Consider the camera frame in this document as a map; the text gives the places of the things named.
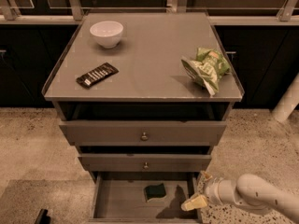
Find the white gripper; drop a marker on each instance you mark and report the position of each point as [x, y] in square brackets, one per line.
[211, 189]

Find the green yellow sponge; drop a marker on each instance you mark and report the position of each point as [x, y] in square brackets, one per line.
[154, 192]

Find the bottom grey drawer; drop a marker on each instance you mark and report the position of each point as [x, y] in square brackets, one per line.
[119, 199]

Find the grey drawer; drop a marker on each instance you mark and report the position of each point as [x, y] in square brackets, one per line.
[144, 162]
[119, 199]
[142, 133]

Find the grey drawer cabinet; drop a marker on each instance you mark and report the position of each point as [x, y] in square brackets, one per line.
[151, 84]

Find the middle grey drawer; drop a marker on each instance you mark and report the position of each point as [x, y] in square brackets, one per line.
[144, 162]

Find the top grey drawer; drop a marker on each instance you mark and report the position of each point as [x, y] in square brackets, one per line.
[142, 133]

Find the green chip bag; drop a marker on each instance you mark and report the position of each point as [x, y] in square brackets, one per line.
[207, 69]

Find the black snack bar wrapper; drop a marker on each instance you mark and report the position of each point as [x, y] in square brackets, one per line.
[96, 75]

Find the black object on floor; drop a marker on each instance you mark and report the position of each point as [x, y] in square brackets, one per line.
[42, 217]

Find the white ceramic bowl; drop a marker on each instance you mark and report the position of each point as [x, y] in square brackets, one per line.
[107, 34]

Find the metal railing with glass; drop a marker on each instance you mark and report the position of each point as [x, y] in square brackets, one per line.
[93, 3]

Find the white cylindrical post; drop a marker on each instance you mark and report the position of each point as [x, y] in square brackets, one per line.
[288, 102]

